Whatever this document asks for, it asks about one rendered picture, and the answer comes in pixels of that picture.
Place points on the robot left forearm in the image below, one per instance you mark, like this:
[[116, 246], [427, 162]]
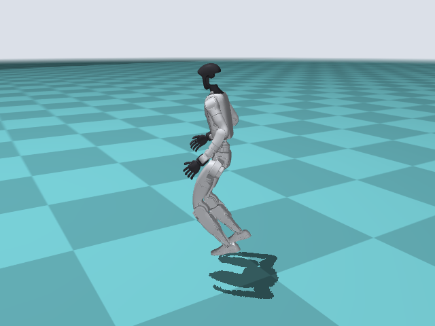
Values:
[[214, 146]]

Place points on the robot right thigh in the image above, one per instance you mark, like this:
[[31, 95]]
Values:
[[211, 198]]

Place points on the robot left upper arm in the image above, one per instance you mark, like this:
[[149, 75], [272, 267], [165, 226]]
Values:
[[213, 108]]

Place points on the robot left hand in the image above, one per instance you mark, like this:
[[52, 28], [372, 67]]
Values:
[[194, 167]]

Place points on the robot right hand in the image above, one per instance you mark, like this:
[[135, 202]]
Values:
[[201, 140]]

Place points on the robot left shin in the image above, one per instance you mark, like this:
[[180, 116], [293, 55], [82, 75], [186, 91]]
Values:
[[209, 221]]

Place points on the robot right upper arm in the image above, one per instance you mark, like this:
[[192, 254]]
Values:
[[234, 115]]

